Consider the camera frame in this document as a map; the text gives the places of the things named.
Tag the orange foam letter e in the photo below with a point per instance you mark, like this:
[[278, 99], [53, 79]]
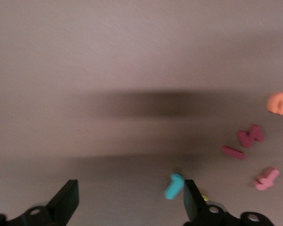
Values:
[[274, 101]]

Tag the brown table cover sheet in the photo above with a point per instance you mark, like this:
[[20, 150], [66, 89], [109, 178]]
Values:
[[132, 47]]

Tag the maroon foam letter i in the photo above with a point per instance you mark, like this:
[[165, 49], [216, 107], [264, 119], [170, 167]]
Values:
[[233, 152]]

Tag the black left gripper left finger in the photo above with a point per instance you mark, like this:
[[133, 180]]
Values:
[[66, 200]]

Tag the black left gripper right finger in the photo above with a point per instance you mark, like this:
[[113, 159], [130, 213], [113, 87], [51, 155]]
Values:
[[191, 202]]

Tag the pink foam letter f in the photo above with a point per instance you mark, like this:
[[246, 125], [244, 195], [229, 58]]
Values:
[[266, 180]]

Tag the teal foam letter l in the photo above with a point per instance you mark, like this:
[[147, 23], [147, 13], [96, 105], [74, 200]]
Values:
[[173, 187]]

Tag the yellow foam letter n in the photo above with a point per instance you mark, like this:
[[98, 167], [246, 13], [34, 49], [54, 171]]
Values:
[[204, 197]]

